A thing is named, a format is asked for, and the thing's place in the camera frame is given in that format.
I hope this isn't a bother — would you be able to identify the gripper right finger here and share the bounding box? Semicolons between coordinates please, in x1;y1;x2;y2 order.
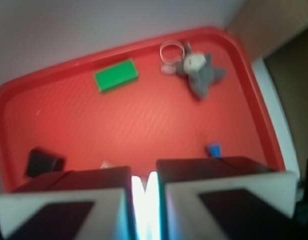
157;156;300;240

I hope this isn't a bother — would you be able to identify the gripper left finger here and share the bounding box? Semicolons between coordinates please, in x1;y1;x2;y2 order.
0;166;134;240

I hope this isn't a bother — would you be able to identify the green rectangular block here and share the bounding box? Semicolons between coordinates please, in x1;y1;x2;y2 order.
94;58;139;93

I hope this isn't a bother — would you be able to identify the blue toy bottle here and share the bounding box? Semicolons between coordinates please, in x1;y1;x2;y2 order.
207;143;221;158

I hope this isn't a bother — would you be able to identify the red plastic tray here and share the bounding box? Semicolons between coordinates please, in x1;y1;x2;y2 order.
0;27;285;192

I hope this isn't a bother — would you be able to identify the grey plush toy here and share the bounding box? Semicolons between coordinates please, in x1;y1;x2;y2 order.
159;39;227;101

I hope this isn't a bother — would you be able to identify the brown cardboard panel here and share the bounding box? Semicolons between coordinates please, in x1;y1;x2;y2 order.
226;0;308;61

